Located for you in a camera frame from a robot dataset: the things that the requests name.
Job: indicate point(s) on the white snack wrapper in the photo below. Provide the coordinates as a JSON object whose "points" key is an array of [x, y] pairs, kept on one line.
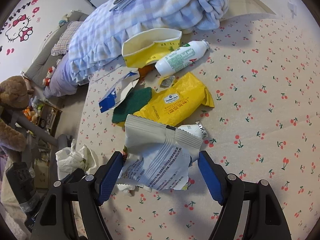
{"points": [[155, 150]]}

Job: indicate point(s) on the green yellow sponge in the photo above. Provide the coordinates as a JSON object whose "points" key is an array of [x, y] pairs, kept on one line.
{"points": [[130, 102]]}

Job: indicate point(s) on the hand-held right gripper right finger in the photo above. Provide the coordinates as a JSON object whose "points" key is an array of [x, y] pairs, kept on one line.
{"points": [[210, 177]]}

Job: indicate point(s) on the torn blue white carton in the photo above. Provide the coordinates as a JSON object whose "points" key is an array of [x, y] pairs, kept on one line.
{"points": [[117, 92]]}

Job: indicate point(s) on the small white foil-top bottle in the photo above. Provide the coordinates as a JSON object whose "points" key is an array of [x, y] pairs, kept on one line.
{"points": [[192, 129]]}

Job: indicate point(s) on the grey chair stand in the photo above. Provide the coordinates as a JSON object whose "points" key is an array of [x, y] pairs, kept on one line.
{"points": [[35, 128]]}

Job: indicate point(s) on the red white cat plush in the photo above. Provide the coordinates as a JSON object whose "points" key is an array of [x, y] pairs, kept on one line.
{"points": [[48, 76]]}

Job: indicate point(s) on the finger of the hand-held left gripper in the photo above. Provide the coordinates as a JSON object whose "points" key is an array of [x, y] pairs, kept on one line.
{"points": [[72, 176]]}

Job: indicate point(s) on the yellow paper cup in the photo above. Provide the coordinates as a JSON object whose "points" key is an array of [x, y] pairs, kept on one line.
{"points": [[142, 52]]}

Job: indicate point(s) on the wooden shelf with toys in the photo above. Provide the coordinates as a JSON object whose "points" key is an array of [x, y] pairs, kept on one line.
{"points": [[42, 113]]}

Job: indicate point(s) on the foil lid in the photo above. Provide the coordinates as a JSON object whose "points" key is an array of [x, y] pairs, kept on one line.
{"points": [[168, 81]]}

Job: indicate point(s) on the checked ruffled pillow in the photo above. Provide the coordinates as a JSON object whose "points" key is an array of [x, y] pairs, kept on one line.
{"points": [[63, 40]]}

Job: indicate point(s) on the cartoon cat wall sticker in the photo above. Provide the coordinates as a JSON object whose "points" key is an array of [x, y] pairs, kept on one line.
{"points": [[21, 30]]}

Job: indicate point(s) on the crumpled white tissue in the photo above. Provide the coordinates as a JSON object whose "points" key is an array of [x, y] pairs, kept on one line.
{"points": [[125, 188]]}

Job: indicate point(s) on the grey padded headboard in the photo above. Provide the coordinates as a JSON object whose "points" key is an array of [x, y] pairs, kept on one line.
{"points": [[45, 57]]}

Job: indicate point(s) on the blue checked ruffled blanket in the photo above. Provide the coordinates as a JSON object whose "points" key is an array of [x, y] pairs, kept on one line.
{"points": [[140, 22]]}

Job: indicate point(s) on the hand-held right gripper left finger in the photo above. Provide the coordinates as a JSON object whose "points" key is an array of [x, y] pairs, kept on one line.
{"points": [[110, 177]]}

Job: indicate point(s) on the white plastic bag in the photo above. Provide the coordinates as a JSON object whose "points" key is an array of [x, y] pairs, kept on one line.
{"points": [[75, 156]]}

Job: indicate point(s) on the brown teddy bear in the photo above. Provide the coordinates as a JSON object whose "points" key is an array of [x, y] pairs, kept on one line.
{"points": [[12, 97]]}

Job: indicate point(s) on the bed with purple sheet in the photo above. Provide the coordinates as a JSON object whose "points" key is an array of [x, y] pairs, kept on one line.
{"points": [[60, 78]]}

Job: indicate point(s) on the small plush toy on headboard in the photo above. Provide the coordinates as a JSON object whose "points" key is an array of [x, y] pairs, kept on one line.
{"points": [[63, 20]]}

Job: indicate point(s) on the yellow snack bag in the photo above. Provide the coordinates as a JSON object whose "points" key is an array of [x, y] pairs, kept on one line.
{"points": [[175, 102]]}

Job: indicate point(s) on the white plastic bottle green label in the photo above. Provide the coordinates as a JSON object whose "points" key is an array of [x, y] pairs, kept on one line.
{"points": [[180, 57]]}

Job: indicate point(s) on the cherry print tablecloth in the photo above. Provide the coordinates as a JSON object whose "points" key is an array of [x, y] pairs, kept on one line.
{"points": [[250, 105]]}

